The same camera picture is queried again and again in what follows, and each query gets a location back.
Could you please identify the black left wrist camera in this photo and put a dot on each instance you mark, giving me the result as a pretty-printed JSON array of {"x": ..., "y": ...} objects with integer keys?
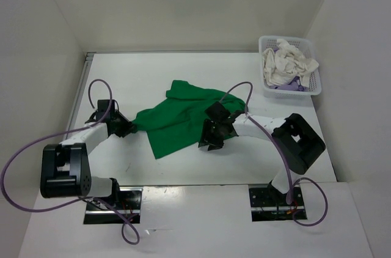
[{"x": 102, "y": 107}]

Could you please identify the lavender t shirt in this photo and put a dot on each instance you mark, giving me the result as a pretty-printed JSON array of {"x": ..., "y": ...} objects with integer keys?
[{"x": 294, "y": 85}]

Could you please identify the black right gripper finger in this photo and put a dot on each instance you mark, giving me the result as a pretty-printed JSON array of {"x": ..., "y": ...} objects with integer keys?
[
  {"x": 208, "y": 137},
  {"x": 215, "y": 143}
]

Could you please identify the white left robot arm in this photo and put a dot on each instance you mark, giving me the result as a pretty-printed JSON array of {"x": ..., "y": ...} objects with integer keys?
[{"x": 65, "y": 166}]

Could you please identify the white t shirt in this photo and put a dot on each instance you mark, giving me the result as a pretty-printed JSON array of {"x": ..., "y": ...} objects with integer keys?
[{"x": 285, "y": 61}]

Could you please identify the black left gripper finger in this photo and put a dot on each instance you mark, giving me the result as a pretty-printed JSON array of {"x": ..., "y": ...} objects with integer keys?
[
  {"x": 127, "y": 132},
  {"x": 131, "y": 126}
]

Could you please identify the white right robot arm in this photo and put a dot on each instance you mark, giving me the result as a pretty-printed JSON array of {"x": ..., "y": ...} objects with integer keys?
[{"x": 295, "y": 140}]

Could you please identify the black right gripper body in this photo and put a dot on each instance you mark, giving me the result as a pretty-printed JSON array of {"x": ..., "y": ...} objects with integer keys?
[{"x": 220, "y": 133}]

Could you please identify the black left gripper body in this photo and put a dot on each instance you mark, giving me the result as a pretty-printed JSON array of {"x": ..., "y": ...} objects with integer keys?
[{"x": 121, "y": 123}]

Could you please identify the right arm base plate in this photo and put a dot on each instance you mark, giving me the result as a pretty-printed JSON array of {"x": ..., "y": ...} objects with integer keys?
[{"x": 264, "y": 208}]

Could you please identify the green t shirt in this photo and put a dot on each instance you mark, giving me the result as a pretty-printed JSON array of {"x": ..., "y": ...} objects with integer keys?
[{"x": 177, "y": 122}]

